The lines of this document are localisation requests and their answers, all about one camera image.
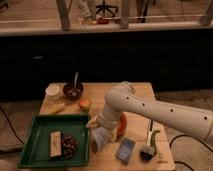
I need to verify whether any small metal cup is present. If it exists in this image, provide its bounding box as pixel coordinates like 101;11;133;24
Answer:
91;140;99;153

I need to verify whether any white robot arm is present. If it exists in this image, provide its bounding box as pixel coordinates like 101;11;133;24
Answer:
91;82;213;149

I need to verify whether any white plastic cup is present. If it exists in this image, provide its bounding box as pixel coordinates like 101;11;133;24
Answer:
45;84;60;100

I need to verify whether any orange fruit toy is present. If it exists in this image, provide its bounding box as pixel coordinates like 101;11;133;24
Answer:
79;98;91;112

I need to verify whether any metal spoon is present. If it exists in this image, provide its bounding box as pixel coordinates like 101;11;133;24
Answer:
71;72;78;96

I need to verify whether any dark red bowl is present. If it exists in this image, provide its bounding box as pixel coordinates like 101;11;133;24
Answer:
63;83;83;100

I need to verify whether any orange bowl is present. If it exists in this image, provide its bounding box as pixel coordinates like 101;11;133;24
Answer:
116;114;127;140

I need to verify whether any blue sponge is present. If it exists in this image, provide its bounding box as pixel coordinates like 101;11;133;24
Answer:
116;138;135;164

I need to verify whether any dark grape bunch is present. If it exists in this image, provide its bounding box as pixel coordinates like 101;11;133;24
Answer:
62;135;78;159

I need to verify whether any tan wooden block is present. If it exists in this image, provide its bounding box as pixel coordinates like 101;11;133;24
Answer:
50;131;62;158

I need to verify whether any black office chair base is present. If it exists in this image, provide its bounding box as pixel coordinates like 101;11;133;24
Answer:
96;0;119;17

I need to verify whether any green plastic tray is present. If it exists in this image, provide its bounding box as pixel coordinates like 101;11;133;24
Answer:
18;114;90;169

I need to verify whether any black cable right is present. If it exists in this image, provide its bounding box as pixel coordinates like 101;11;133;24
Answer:
169;134;210;171

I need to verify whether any black cable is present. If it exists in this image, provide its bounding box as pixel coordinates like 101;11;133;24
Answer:
0;105;25;145
169;134;210;171

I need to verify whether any black cable left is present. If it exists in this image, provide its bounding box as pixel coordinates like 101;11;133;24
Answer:
0;105;25;145

